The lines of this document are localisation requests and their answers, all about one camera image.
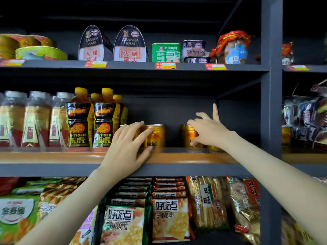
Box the person's left forearm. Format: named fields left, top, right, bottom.
left=15, top=166, right=121, bottom=245

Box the row of green cracker packets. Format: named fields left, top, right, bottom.
left=100, top=177, right=153, bottom=245

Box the red bag of sausages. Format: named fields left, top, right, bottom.
left=209, top=30, right=253, bottom=65

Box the green and yellow oval tin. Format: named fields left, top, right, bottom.
left=15, top=46, right=68, bottom=61

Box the orange shelf edge rail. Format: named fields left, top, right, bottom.
left=0, top=150, right=327, bottom=166

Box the clear bottle with white cap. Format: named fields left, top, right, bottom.
left=0, top=91, right=28, bottom=151
left=49, top=92, right=75, bottom=150
left=22, top=91, right=53, bottom=151

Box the green rectangular meat tin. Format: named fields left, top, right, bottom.
left=152, top=43, right=182, bottom=63

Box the purple and white snack packet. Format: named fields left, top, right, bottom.
left=69, top=206, right=99, bottom=245

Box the dark grey metal shelving unit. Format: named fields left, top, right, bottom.
left=0, top=0, right=327, bottom=245

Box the yellow snack bag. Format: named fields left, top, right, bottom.
left=281, top=209, right=318, bottom=245

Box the blue rectangular meat tin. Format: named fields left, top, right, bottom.
left=182, top=40, right=206, bottom=58

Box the small red snack packet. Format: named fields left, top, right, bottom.
left=282, top=42, right=295, bottom=66

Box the flat blue meat tin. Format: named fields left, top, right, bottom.
left=183, top=56, right=211, bottom=64

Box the green snack bag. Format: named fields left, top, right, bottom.
left=0, top=194, right=41, bottom=245

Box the clear bag of rice crackers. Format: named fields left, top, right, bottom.
left=186, top=176, right=230, bottom=230
left=226, top=176, right=261, bottom=245

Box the row of red cracker packets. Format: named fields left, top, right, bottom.
left=151, top=177, right=192, bottom=243

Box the stack of round yellow tins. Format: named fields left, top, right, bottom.
left=0, top=33, right=57, bottom=60

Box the person's left hand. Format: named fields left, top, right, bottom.
left=99, top=121, right=154, bottom=183

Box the red snack bag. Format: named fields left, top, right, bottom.
left=0, top=177, right=20, bottom=196

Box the pile of dark snack packets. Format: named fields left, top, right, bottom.
left=282, top=79, right=327, bottom=152

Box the person's right hand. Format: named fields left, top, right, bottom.
left=186, top=103, right=240, bottom=151

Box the dark pear-shaped ham tin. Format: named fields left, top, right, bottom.
left=113, top=25, right=150, bottom=62
left=78, top=25, right=113, bottom=61

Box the person's right forearm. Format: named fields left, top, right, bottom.
left=225, top=132, right=327, bottom=245

